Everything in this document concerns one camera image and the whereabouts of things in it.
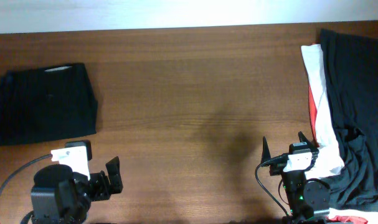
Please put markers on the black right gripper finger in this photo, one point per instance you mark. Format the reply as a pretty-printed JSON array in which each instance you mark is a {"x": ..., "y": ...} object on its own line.
[
  {"x": 265, "y": 151},
  {"x": 303, "y": 138}
]

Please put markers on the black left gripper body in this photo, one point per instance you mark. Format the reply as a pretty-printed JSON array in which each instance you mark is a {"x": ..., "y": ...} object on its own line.
[{"x": 99, "y": 186}]

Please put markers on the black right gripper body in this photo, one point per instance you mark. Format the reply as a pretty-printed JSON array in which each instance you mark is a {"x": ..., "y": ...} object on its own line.
[{"x": 276, "y": 168}]

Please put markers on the black shorts with white stripe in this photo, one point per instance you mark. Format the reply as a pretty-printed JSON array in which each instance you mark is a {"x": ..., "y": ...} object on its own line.
[{"x": 48, "y": 104}]

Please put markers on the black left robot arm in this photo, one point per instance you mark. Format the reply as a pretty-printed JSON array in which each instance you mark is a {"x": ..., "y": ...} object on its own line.
[{"x": 60, "y": 195}]

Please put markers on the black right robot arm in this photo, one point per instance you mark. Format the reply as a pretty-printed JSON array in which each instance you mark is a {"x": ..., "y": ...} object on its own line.
[{"x": 308, "y": 199}]

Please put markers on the white and red garment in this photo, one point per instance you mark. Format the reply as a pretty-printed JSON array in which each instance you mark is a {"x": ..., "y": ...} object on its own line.
[{"x": 329, "y": 162}]

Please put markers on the black garment far right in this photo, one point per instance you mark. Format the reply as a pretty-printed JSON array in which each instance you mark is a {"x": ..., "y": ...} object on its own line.
[{"x": 351, "y": 70}]

